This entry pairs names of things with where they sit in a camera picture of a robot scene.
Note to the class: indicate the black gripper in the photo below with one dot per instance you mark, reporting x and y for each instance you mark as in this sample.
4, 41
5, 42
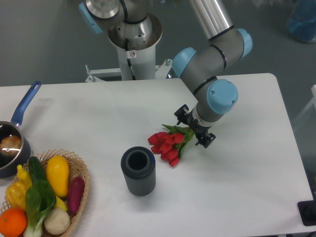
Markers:
198, 125

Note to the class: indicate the red tulip bouquet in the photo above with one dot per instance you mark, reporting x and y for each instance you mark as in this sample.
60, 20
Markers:
171, 144

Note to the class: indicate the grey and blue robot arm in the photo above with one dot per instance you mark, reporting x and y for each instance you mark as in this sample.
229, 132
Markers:
197, 70

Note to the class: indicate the dark grey ribbed vase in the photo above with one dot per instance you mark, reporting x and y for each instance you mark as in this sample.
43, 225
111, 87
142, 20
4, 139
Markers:
138, 165

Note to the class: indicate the black device at table edge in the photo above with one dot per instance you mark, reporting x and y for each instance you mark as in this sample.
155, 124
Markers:
307, 210

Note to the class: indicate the purple eggplant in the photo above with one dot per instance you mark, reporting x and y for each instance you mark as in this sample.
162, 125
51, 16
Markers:
75, 194

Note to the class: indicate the blue mesh bag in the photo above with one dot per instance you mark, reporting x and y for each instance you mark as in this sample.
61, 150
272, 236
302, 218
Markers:
301, 23

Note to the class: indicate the yellow squash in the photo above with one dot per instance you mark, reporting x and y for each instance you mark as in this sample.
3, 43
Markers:
57, 173

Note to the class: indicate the yellow banana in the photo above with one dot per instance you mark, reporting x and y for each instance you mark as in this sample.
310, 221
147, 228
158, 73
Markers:
60, 204

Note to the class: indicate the green cucumber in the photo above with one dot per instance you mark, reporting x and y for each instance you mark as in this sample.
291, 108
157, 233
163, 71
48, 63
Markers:
35, 169

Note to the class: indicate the white garlic bulb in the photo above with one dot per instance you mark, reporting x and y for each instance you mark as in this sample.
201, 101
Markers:
57, 221

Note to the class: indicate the green bok choy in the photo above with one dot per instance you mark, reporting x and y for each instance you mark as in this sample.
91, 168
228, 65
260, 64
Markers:
40, 198

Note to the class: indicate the small yellow gourd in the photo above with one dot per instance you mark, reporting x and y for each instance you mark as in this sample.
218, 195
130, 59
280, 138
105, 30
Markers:
23, 176

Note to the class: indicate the brown bread roll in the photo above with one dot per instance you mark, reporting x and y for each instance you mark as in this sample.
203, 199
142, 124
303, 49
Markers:
11, 145

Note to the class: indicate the yellow bell pepper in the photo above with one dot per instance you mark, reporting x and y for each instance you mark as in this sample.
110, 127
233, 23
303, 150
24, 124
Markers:
16, 195

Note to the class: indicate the orange fruit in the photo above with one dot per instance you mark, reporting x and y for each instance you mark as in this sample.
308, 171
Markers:
13, 222

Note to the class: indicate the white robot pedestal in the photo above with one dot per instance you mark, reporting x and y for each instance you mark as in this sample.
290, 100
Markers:
136, 50

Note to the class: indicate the blue handled saucepan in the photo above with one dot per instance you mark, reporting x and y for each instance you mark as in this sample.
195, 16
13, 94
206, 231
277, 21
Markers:
8, 164

